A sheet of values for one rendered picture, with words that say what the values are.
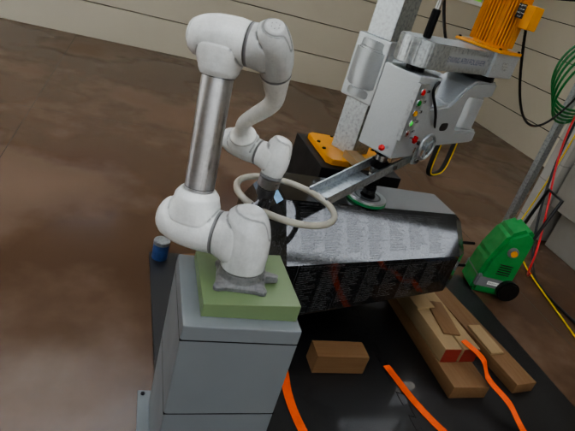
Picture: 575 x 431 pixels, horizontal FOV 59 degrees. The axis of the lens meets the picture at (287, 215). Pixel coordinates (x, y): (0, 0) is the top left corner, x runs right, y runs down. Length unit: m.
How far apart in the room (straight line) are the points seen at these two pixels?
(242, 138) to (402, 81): 0.91
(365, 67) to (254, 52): 1.89
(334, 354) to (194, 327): 1.25
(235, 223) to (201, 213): 0.12
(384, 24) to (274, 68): 1.92
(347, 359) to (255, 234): 1.32
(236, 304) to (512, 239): 2.73
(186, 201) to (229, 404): 0.74
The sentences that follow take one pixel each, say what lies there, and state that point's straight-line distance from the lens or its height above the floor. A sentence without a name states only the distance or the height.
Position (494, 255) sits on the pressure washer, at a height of 0.33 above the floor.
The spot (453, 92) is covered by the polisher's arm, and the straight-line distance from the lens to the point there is 2.94.
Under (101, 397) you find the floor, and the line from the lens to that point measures 2.50.
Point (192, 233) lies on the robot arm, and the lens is 1.70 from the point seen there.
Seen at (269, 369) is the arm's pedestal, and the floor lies 0.63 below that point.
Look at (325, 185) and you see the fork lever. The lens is 2.55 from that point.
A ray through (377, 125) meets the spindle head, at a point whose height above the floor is 1.25.
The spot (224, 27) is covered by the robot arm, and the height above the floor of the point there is 1.64.
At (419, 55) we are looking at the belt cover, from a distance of 2.50.
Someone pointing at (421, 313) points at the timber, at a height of 0.20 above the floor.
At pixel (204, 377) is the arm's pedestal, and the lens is 1.82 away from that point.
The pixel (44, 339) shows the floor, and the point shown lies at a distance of 2.74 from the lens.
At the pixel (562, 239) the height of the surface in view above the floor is 0.16.
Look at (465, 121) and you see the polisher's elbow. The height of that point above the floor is 1.29.
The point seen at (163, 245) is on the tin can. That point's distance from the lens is 3.21.
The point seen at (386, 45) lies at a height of 1.53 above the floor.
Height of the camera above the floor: 1.88
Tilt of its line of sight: 27 degrees down
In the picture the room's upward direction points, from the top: 17 degrees clockwise
